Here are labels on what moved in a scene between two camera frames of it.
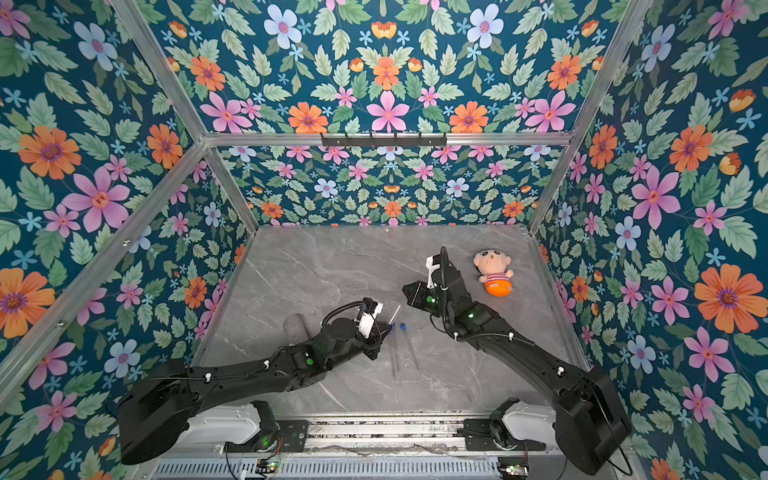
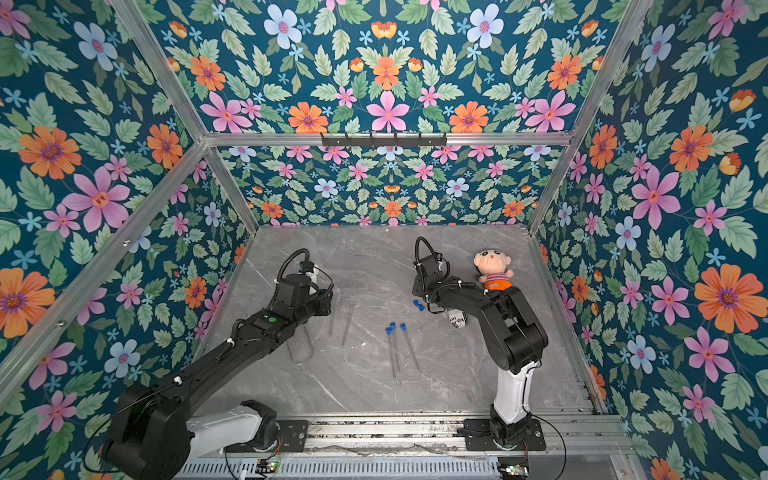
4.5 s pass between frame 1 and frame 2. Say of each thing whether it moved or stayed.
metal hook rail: stayed
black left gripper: moved
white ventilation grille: stayed
